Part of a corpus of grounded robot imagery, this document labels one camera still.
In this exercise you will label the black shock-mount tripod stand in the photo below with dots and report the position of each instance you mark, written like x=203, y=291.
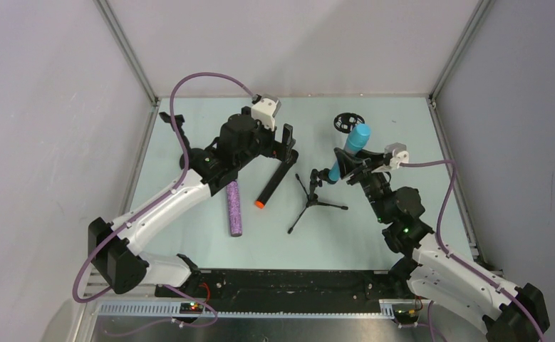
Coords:
x=345, y=122

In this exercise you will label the teal blue microphone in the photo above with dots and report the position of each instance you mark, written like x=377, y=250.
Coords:
x=355, y=141

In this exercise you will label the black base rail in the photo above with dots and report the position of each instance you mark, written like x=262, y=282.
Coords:
x=297, y=292

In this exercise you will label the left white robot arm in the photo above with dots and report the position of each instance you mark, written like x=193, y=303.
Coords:
x=118, y=246

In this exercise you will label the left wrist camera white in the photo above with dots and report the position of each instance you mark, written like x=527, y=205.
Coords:
x=265, y=109

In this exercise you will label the purple glitter microphone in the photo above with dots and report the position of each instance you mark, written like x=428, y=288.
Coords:
x=234, y=209

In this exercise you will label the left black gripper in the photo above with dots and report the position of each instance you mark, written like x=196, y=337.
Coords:
x=281, y=145

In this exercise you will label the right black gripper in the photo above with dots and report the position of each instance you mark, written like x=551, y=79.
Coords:
x=356, y=162

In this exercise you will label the black small tripod stand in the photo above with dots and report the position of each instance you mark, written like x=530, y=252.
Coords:
x=316, y=179

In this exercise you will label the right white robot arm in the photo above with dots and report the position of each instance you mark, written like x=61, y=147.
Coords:
x=432, y=269

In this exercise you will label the black microphone orange cap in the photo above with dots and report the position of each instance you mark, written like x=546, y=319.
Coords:
x=276, y=179

